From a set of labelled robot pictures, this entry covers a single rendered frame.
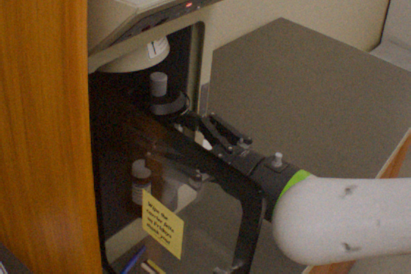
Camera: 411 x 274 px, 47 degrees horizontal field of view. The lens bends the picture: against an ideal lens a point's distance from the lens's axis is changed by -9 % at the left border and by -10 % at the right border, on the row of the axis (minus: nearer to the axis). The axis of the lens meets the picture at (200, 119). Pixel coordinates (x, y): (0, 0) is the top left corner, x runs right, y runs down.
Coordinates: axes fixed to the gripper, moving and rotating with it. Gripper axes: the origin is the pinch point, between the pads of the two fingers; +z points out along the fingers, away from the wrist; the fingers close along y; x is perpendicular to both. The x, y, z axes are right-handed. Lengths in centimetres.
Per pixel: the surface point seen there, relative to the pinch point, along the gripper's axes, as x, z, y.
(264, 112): 27, 9, -54
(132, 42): -16.9, 0.5, 5.9
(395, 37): 83, 36, -294
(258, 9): 21, 45, -105
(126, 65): -11.1, 3.6, 3.9
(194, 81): -1.0, 3.6, -14.0
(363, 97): 27, -9, -86
